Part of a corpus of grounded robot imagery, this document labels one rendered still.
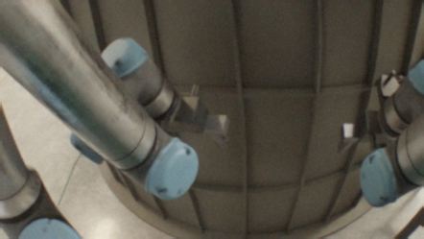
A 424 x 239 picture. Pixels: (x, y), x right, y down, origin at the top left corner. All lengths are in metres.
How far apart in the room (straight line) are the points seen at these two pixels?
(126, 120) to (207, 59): 0.44
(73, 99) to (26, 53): 0.07
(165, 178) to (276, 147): 0.56
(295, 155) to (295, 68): 0.30
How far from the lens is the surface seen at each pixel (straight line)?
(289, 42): 0.67
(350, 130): 0.58
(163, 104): 0.52
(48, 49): 0.22
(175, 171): 0.34
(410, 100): 0.47
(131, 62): 0.44
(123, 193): 1.58
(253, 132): 0.82
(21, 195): 0.41
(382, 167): 0.34
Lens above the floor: 1.21
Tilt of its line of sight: 41 degrees down
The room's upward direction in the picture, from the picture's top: 8 degrees counter-clockwise
